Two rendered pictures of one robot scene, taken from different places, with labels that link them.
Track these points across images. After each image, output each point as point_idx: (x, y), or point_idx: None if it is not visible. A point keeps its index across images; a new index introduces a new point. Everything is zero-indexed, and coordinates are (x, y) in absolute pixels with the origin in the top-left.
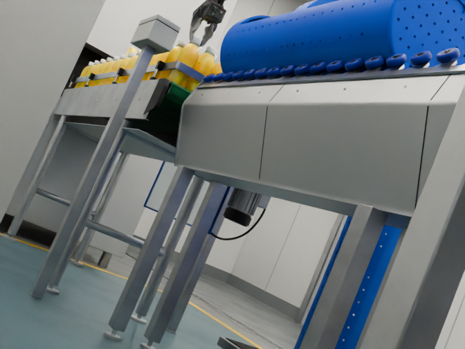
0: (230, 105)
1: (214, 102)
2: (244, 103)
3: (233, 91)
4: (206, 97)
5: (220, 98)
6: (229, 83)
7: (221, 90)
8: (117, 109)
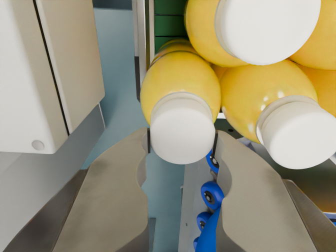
0: (180, 225)
1: (182, 197)
2: (178, 245)
3: (187, 233)
4: (188, 176)
5: (184, 209)
6: (196, 226)
7: (192, 208)
8: (109, 9)
